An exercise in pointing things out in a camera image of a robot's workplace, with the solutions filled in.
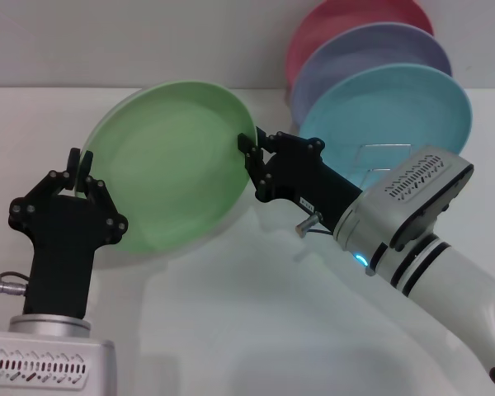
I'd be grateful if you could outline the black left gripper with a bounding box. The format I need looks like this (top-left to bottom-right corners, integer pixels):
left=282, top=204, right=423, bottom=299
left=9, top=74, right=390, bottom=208
left=7, top=147, right=130, bottom=322

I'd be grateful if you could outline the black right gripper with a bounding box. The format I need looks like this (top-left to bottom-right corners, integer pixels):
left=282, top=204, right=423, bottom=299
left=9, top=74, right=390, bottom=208
left=236, top=127, right=365, bottom=234

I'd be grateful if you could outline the green plate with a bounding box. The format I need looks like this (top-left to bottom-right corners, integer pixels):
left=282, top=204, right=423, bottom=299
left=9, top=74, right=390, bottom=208
left=82, top=80, right=257, bottom=257

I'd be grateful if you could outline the light blue plate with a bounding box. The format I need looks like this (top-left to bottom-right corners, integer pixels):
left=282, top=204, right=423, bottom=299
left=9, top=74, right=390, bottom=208
left=299, top=64, right=474, bottom=191

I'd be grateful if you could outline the purple plate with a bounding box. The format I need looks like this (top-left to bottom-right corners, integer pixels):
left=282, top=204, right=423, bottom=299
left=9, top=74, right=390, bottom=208
left=291, top=22, right=454, bottom=125

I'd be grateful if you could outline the red plate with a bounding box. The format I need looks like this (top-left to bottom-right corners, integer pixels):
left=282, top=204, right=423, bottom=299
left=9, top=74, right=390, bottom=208
left=284, top=0, right=435, bottom=90

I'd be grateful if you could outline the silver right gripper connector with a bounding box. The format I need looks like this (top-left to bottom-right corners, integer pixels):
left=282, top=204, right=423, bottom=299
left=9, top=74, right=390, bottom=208
left=295, top=211, right=324, bottom=238

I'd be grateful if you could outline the metal wire plate rack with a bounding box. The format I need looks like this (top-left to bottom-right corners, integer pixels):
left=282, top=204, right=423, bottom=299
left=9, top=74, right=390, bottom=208
left=350, top=142, right=413, bottom=186

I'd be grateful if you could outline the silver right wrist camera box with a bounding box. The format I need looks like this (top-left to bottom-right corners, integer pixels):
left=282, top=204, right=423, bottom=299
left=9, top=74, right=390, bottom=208
left=362, top=144, right=475, bottom=249

